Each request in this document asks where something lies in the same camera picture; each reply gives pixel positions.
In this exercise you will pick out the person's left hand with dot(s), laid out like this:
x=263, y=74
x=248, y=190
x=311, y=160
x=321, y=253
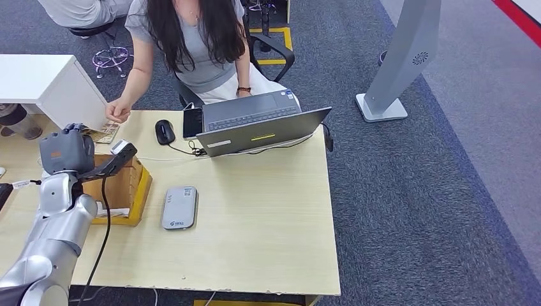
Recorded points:
x=245, y=94

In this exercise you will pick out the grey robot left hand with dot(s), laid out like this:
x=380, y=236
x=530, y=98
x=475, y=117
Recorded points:
x=65, y=152

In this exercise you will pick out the person's right hand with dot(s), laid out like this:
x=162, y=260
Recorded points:
x=118, y=110

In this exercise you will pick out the gold patterned card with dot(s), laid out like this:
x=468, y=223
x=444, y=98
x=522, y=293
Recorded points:
x=108, y=134

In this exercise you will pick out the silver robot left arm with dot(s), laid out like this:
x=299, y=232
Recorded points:
x=55, y=228

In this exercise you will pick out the person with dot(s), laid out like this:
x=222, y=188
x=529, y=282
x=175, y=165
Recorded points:
x=203, y=63
x=76, y=12

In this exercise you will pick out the person's legs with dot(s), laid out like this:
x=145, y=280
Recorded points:
x=17, y=122

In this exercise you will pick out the grey card reader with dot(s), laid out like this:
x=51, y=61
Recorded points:
x=179, y=208

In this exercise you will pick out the grey laptop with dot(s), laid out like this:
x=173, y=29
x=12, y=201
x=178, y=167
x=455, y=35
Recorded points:
x=253, y=133

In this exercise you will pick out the black computer mouse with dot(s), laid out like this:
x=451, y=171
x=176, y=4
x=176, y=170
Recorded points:
x=165, y=131

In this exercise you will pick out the black plug with tag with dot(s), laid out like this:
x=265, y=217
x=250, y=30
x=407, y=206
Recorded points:
x=21, y=184

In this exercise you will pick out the black office chair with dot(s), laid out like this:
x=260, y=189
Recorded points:
x=281, y=48

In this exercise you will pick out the black smartphone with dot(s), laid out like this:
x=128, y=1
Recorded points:
x=192, y=122

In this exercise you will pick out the white rounded object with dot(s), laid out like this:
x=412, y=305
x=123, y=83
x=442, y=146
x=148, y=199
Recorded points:
x=2, y=172

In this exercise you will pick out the open cardboard box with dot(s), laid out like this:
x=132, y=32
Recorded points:
x=127, y=186

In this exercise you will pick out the black equipment stand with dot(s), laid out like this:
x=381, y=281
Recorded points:
x=265, y=23

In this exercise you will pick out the black device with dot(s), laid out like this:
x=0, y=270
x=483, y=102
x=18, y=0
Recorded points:
x=4, y=196

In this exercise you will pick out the white cabinet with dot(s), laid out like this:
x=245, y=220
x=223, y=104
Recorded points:
x=38, y=78

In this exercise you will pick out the black stool chrome base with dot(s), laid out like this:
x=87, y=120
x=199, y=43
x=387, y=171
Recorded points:
x=88, y=29

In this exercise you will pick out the black laptop power plug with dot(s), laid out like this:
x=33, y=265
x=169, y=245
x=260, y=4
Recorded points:
x=329, y=141

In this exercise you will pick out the silver kiosk stand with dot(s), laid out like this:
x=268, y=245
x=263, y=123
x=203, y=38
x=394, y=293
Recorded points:
x=403, y=55

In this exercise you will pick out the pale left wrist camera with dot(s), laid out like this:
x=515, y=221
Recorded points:
x=119, y=146

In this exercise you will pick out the black camera bracket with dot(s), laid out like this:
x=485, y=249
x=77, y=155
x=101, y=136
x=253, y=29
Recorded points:
x=112, y=164

